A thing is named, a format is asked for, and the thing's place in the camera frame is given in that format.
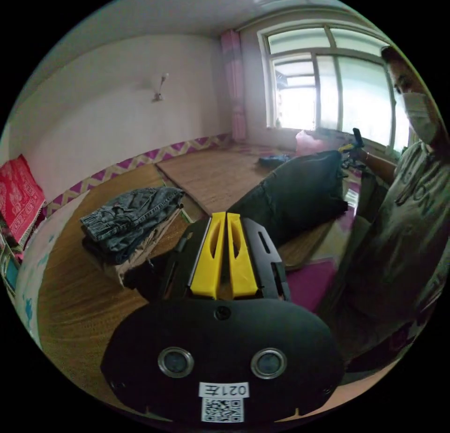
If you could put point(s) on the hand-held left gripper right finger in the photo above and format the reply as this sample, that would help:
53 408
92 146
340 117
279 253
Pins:
242 271

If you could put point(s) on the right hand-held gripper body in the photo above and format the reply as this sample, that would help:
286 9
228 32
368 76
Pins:
346 161

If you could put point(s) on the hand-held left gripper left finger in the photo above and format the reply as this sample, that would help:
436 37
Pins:
215 264

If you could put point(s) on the black jeans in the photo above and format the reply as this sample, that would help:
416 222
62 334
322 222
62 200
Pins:
299 190

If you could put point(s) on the person's right forearm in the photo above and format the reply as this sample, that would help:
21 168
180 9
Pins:
381 164

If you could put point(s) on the person's right hand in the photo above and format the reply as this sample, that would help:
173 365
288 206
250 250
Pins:
359 156

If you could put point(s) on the window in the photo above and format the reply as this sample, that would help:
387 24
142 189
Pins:
327 88

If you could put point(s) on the blue cloth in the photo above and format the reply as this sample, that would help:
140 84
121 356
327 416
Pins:
274 160

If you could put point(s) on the person's body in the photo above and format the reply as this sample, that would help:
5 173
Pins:
393 229

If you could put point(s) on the bed with woven mat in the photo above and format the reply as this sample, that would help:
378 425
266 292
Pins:
211 173

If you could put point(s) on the pile of clothes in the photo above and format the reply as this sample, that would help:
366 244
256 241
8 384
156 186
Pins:
130 215

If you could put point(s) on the pink curtain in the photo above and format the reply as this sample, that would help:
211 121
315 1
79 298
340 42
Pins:
235 88

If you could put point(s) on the red patterned cloth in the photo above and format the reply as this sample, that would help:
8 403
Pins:
21 197

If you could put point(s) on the wall lamp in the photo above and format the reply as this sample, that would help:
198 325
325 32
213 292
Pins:
160 90

